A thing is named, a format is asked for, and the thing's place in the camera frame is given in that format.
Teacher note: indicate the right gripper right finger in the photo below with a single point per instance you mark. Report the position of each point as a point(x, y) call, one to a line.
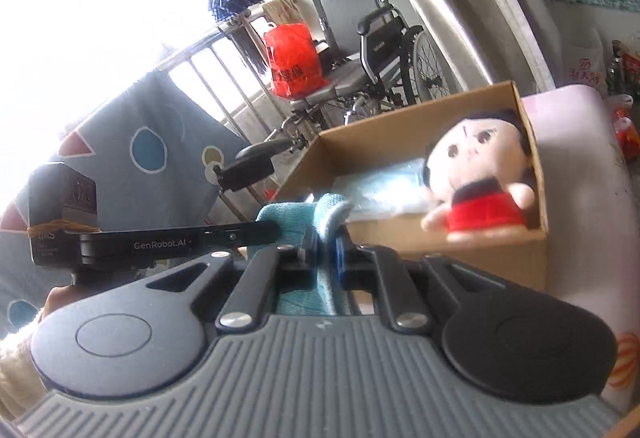
point(382, 271)

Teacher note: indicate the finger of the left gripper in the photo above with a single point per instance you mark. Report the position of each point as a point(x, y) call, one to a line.
point(231, 236)

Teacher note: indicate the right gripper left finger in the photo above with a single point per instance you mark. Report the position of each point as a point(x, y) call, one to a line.
point(255, 294)

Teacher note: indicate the teal towel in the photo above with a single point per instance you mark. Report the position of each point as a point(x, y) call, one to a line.
point(316, 223)

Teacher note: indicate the blue face mask pack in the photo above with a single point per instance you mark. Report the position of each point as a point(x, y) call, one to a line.
point(394, 190)

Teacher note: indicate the plush doll red dress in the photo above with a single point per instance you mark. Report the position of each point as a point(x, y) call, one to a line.
point(477, 176)

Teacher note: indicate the blue patterned bedsheet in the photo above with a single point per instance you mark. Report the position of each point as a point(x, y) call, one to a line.
point(151, 153)

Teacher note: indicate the red plastic bag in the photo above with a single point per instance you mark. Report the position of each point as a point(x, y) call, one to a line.
point(294, 63)

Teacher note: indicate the grey wheelchair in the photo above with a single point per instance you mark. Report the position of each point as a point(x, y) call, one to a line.
point(374, 61)

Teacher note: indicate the white curtain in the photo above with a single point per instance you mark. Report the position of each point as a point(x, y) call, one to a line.
point(484, 42)

